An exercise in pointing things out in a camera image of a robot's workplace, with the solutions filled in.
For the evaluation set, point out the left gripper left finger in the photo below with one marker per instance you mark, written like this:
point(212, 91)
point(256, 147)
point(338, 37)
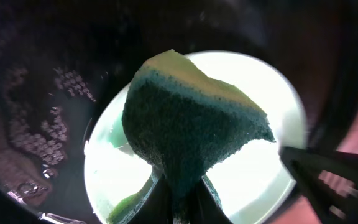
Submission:
point(157, 209)

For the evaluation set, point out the green scrubbing sponge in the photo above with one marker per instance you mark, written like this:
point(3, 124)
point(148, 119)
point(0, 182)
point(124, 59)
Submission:
point(183, 122)

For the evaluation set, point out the round black serving tray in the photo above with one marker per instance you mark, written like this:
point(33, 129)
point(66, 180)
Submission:
point(62, 62)

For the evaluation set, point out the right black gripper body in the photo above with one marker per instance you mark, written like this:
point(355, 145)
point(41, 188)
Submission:
point(329, 182)

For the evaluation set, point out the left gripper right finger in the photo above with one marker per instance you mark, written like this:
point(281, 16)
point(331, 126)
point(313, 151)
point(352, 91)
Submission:
point(204, 210)

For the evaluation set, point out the mint green plate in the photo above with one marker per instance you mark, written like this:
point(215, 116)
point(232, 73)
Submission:
point(252, 184)

